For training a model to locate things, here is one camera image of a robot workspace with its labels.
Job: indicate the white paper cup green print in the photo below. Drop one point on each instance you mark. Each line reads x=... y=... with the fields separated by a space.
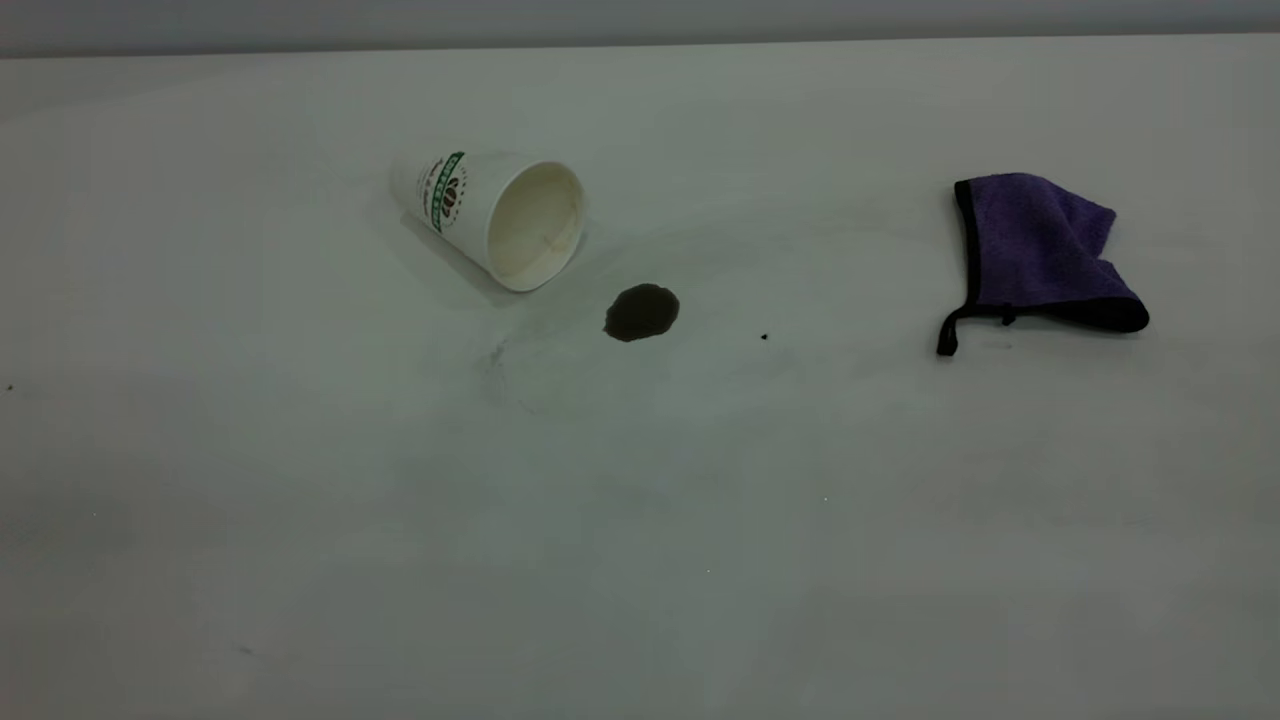
x=465 y=205

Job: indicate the purple cloth black trim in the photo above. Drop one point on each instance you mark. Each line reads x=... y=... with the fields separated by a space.
x=1040 y=245

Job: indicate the dark brown liquid spill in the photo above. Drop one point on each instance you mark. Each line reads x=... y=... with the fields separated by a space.
x=642 y=312

